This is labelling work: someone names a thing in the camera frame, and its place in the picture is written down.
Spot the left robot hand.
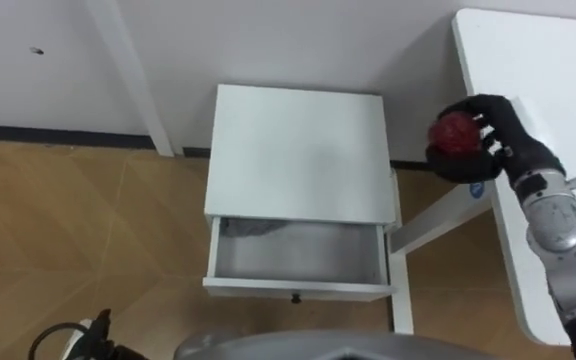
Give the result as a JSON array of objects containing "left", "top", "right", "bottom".
[{"left": 60, "top": 308, "right": 150, "bottom": 360}]

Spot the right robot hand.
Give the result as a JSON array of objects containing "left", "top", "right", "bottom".
[{"left": 424, "top": 93, "right": 567, "bottom": 189}]

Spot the red soft toy fruit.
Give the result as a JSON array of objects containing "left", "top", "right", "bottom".
[{"left": 427, "top": 110, "right": 483, "bottom": 159}]

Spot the white desk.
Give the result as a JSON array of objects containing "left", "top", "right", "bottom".
[{"left": 387, "top": 7, "right": 576, "bottom": 347}]

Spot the grey cloth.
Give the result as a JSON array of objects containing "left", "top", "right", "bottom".
[{"left": 222, "top": 218, "right": 289, "bottom": 239}]

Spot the white cabinet drawer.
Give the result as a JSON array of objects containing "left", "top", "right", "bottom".
[{"left": 201, "top": 215, "right": 398, "bottom": 305}]

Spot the white bedside cabinet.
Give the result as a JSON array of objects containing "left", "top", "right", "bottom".
[{"left": 202, "top": 83, "right": 402, "bottom": 236}]

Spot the robot body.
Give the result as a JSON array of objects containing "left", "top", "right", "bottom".
[{"left": 172, "top": 329, "right": 510, "bottom": 360}]

